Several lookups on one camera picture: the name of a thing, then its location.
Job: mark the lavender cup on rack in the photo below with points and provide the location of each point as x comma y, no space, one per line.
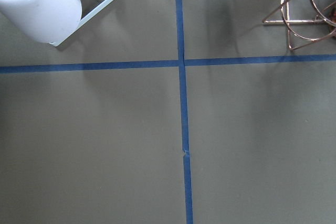
44,20

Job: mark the copper wire bottle carrier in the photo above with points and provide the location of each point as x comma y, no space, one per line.
309,24

